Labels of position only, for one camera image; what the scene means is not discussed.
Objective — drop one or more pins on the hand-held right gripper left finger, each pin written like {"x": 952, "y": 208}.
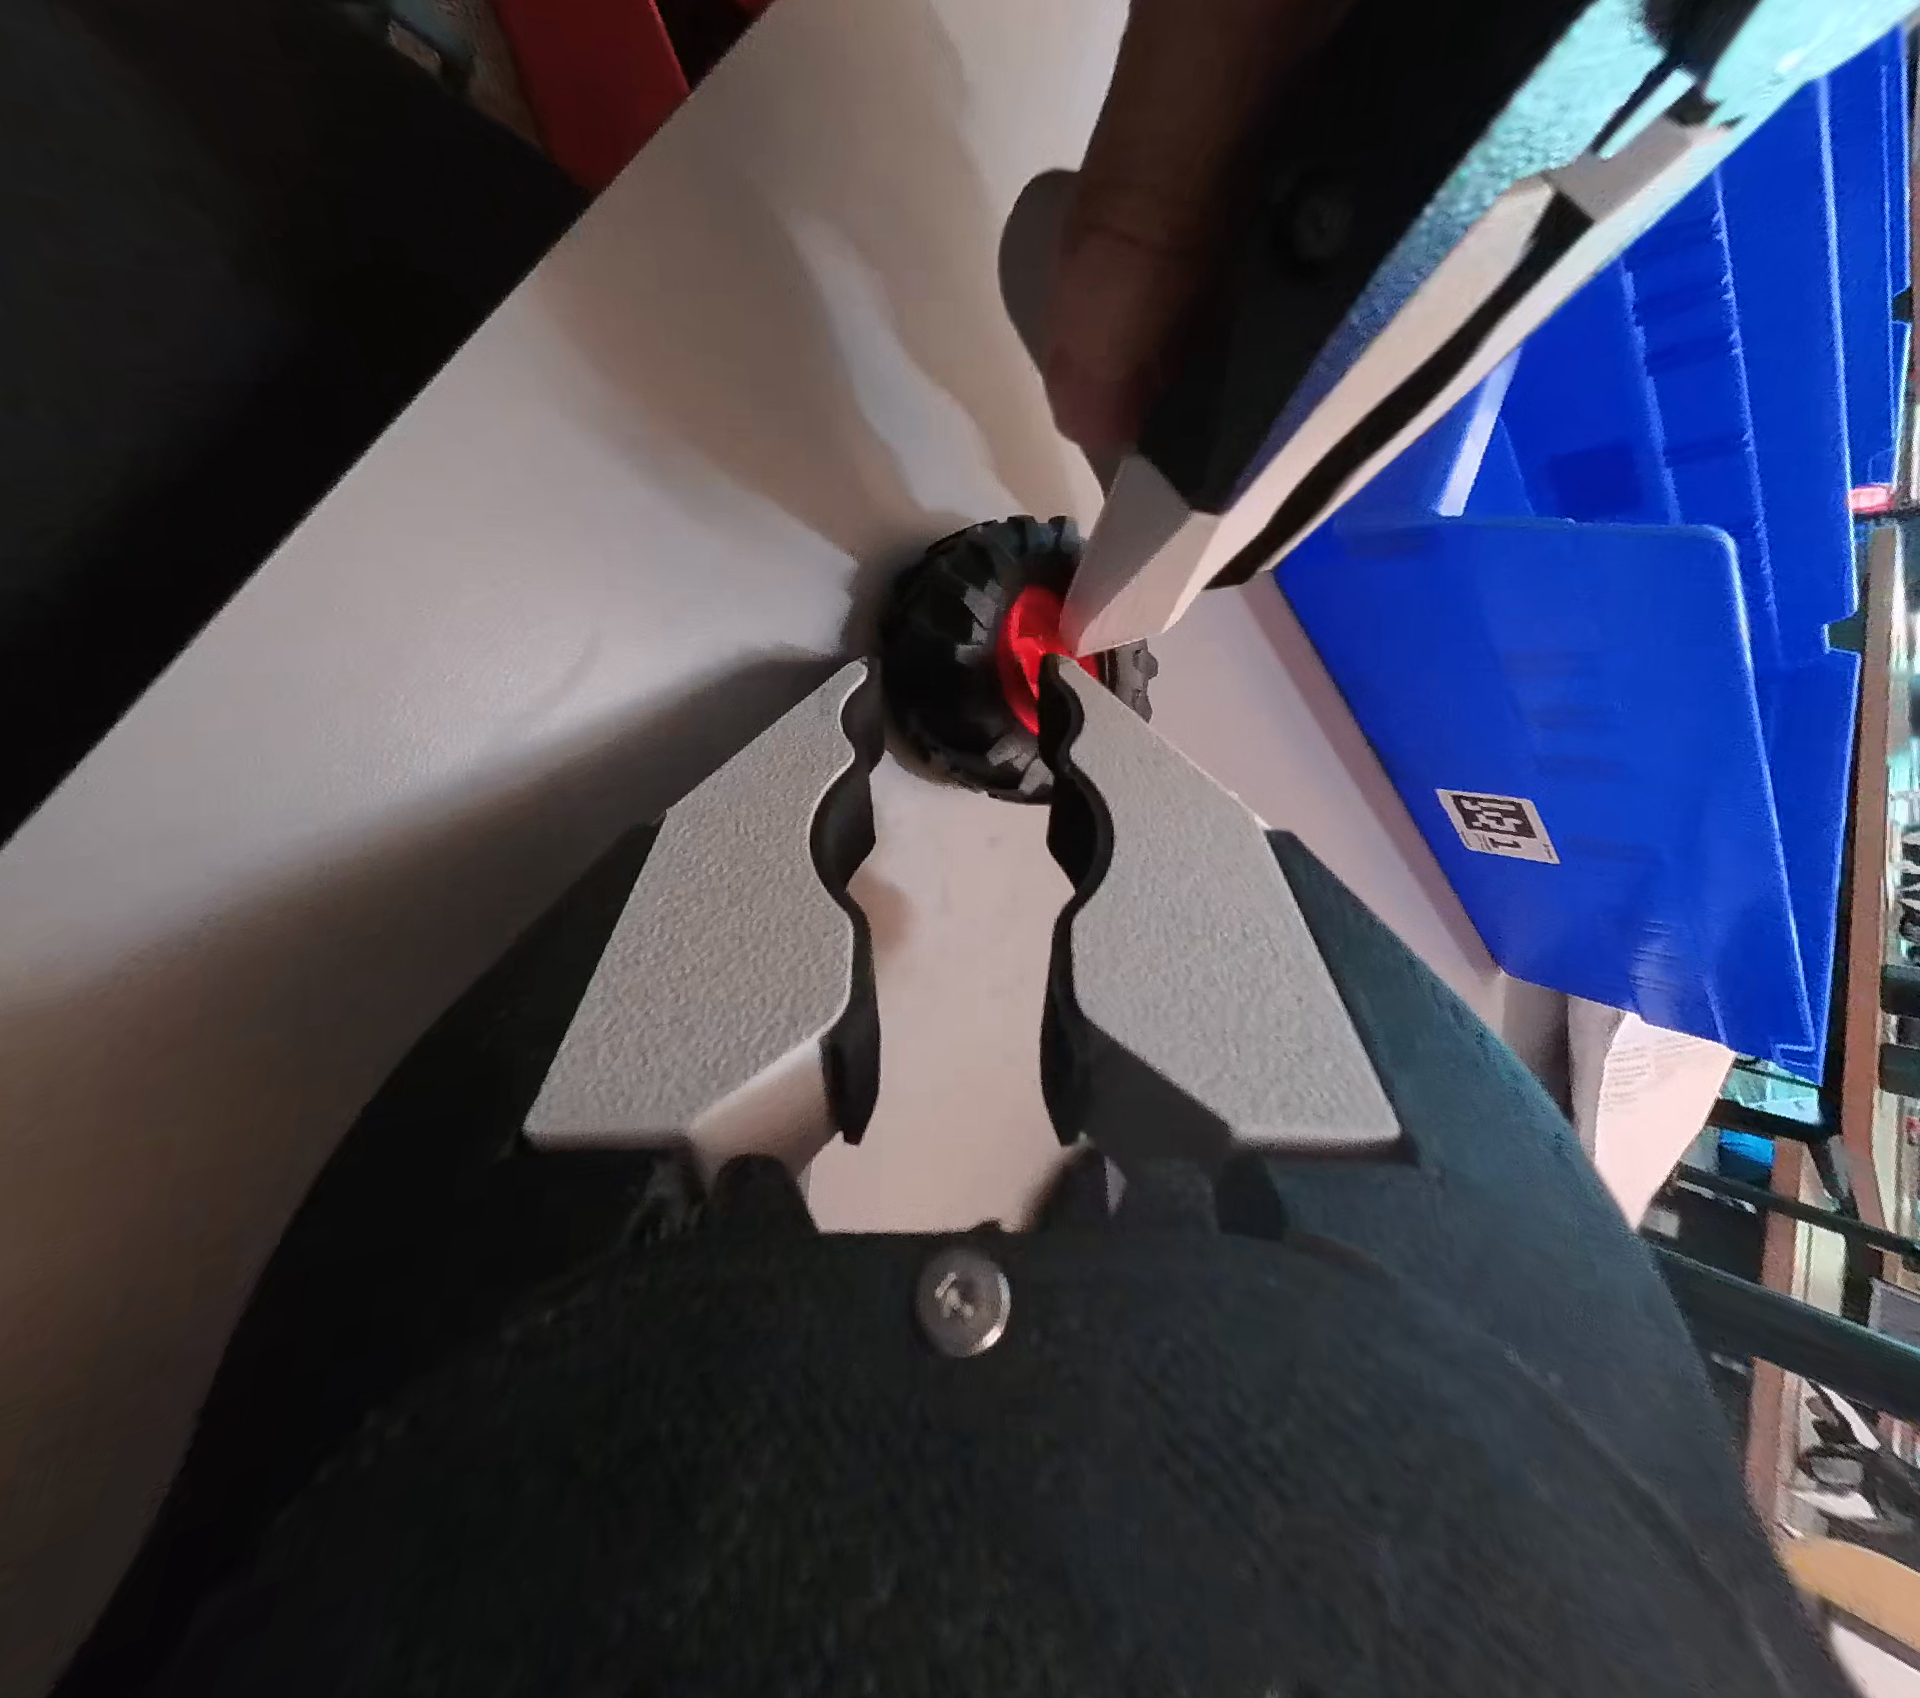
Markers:
{"x": 705, "y": 962}

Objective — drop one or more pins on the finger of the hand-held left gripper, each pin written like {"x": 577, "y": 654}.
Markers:
{"x": 1479, "y": 357}
{"x": 1141, "y": 558}

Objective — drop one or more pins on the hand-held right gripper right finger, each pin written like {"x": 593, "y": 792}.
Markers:
{"x": 1230, "y": 979}

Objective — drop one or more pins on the black toy wheel red hub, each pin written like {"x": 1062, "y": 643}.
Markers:
{"x": 952, "y": 649}

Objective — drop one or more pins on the white desk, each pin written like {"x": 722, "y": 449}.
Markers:
{"x": 451, "y": 678}

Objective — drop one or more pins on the person's left hand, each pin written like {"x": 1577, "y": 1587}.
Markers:
{"x": 1214, "y": 3}

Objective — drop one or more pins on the blue plastic bin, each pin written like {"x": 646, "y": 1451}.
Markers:
{"x": 1574, "y": 709}
{"x": 1800, "y": 272}

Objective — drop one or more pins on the white paper sheet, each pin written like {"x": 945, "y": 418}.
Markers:
{"x": 1650, "y": 1098}

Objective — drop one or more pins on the black metal pole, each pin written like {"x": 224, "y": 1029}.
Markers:
{"x": 1800, "y": 1346}

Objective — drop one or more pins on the person's dark clothing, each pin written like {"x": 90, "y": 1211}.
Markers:
{"x": 195, "y": 302}

